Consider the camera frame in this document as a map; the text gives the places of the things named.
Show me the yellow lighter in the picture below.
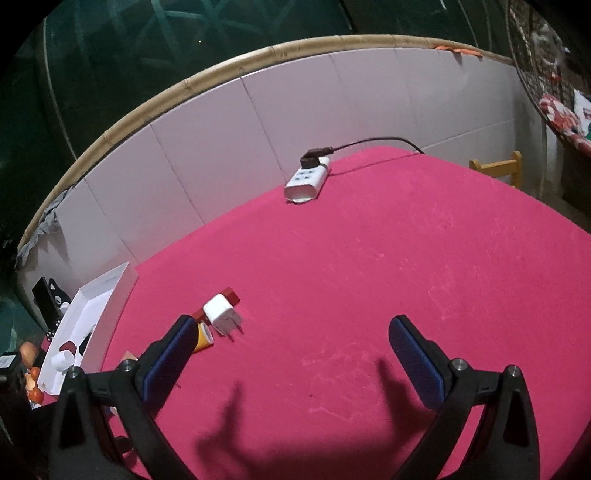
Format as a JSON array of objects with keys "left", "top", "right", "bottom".
[{"left": 193, "top": 322, "right": 214, "bottom": 353}]

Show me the white charger plug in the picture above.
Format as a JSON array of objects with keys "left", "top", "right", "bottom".
[{"left": 202, "top": 293, "right": 242, "bottom": 336}]

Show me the red box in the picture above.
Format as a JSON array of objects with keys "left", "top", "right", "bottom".
[{"left": 192, "top": 287, "right": 240, "bottom": 323}]

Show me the small orange fruit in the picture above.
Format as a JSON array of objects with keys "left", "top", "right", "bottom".
[{"left": 27, "top": 387, "right": 44, "bottom": 405}]

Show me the white shallow tray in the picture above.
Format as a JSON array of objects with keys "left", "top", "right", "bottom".
[{"left": 38, "top": 262, "right": 137, "bottom": 396}]

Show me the red apple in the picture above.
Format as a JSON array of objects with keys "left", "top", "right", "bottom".
[{"left": 19, "top": 341, "right": 38, "bottom": 369}]

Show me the black phone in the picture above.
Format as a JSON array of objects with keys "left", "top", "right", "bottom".
[{"left": 32, "top": 277, "right": 60, "bottom": 331}]

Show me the black cat phone stand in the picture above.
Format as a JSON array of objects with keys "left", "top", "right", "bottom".
[{"left": 43, "top": 278, "right": 71, "bottom": 339}]

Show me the pink table cloth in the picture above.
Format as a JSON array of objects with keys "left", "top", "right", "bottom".
[{"left": 103, "top": 148, "right": 590, "bottom": 479}]

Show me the grey cloth on ledge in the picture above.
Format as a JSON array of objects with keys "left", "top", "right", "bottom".
[{"left": 15, "top": 186, "right": 73, "bottom": 270}]

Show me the wooden chair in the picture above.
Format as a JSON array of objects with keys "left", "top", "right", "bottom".
[{"left": 469, "top": 151, "right": 523, "bottom": 189}]

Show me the white power strip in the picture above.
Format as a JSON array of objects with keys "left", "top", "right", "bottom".
[{"left": 283, "top": 156, "right": 331, "bottom": 204}]

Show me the red patterned cushion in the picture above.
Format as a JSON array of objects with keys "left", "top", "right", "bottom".
[{"left": 539, "top": 94, "right": 590, "bottom": 157}]

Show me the wicker hanging chair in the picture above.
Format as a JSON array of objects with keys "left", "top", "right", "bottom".
[{"left": 505, "top": 1, "right": 590, "bottom": 157}]

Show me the orange cloth on ledge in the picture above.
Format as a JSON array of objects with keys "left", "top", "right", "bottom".
[{"left": 435, "top": 45, "right": 483, "bottom": 59}]

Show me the black plug and cable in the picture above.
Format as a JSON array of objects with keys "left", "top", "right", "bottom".
[{"left": 299, "top": 136, "right": 426, "bottom": 170}]

